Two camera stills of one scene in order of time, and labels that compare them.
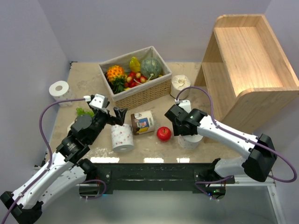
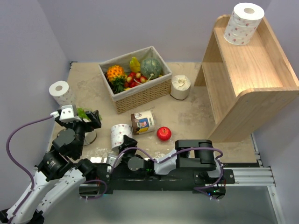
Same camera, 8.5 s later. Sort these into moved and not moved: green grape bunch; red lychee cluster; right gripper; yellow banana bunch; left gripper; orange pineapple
Moved: left gripper; right gripper
Not moved: orange pineapple; green grape bunch; red lychee cluster; yellow banana bunch
